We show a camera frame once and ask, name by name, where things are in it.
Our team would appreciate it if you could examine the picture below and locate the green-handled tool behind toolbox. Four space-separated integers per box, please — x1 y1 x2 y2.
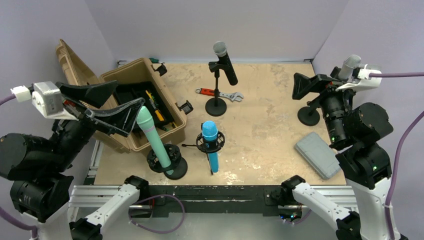
149 57 164 64

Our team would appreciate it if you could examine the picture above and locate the black aluminium mounting rail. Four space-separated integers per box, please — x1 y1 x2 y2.
67 184 359 219

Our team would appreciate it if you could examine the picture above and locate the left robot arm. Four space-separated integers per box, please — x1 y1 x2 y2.
0 80 145 240

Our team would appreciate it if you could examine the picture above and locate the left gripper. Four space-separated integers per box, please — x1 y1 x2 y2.
44 79 143 170

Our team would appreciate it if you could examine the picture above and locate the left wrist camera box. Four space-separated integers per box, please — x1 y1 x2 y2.
32 81 77 120

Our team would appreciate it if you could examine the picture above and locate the red-handled adjustable wrench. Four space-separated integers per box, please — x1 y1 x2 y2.
195 88 244 102

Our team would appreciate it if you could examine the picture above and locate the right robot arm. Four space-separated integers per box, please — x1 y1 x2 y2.
277 69 405 240

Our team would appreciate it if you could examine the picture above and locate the black round-base mic stand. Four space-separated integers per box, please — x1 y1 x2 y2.
205 61 227 117

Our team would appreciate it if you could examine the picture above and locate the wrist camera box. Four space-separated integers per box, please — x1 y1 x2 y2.
335 63 382 92
32 81 77 120

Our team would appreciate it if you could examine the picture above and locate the mint green microphone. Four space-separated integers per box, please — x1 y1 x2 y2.
136 106 164 154

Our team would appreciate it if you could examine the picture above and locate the black stand right side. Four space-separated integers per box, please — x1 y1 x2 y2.
297 66 341 126

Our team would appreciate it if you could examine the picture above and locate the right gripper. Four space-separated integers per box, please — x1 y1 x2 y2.
292 71 365 144

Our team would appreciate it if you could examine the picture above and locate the tan plastic toolbox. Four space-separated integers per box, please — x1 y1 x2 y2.
55 39 194 155

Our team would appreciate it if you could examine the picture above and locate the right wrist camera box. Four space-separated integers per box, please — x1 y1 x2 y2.
335 63 382 92

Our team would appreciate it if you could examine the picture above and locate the silver grey microphone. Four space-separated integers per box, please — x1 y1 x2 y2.
336 54 362 81

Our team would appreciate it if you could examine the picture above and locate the yellow screwdriver in toolbox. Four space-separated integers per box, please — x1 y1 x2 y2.
145 90 165 122

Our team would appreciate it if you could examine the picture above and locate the blue microphone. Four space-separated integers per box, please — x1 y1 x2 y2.
201 120 219 174

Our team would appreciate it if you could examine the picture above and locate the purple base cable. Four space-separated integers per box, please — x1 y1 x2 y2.
128 194 186 235

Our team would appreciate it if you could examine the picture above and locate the black handheld microphone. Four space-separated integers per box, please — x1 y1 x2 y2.
212 41 238 86

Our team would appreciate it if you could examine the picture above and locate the black round shock-mount stand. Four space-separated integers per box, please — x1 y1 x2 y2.
146 144 188 180

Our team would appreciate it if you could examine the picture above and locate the black tripod shock-mount stand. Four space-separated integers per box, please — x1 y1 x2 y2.
181 131 226 175

